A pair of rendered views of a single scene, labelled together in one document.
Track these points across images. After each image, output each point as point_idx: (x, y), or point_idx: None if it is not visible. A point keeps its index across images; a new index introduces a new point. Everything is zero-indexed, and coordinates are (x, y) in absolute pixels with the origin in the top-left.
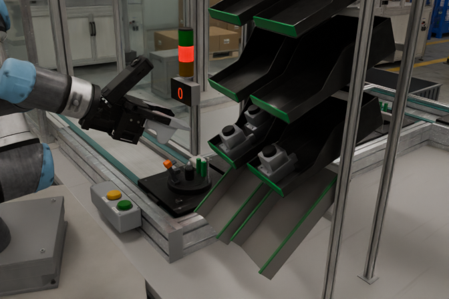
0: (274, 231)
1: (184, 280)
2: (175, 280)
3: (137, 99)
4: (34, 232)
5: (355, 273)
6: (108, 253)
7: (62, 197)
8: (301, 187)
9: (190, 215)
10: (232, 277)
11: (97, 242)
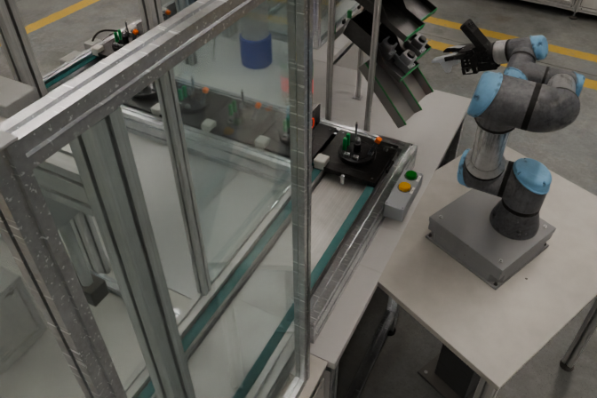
0: (407, 85)
1: (421, 155)
2: (425, 158)
3: (464, 49)
4: (476, 203)
5: (358, 100)
6: (432, 196)
7: (432, 215)
8: None
9: (391, 143)
10: (401, 139)
11: (427, 207)
